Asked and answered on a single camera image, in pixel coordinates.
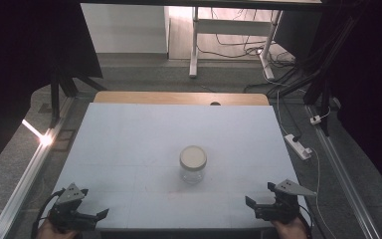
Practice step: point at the black curtain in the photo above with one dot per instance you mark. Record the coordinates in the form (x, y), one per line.
(20, 59)
(371, 83)

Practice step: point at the wooden table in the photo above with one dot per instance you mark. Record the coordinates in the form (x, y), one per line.
(165, 98)

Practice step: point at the person's left hand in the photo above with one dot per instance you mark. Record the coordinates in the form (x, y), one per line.
(51, 232)

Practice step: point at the white board table cover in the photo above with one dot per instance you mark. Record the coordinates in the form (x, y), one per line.
(139, 139)

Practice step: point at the black plug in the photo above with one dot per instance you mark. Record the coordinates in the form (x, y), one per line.
(297, 138)

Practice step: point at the small white adapter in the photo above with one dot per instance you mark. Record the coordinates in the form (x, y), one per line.
(315, 119)

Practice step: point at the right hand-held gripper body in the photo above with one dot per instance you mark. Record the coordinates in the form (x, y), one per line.
(280, 207)

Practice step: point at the white power strip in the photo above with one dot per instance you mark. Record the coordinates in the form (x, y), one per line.
(299, 148)

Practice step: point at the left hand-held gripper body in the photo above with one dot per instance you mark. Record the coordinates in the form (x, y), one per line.
(67, 212)

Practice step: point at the aluminium floor rail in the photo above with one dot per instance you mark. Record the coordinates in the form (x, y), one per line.
(344, 179)
(23, 186)

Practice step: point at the black metal stand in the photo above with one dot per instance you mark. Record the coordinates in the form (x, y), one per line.
(55, 99)
(325, 76)

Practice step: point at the beige round jar lid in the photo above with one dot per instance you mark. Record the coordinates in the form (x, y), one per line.
(193, 156)

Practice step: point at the white desk frame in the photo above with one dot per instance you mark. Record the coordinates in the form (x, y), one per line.
(232, 27)

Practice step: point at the clear glass jar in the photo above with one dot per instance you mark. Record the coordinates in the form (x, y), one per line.
(192, 174)

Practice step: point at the person's right hand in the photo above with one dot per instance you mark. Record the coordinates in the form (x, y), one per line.
(290, 229)

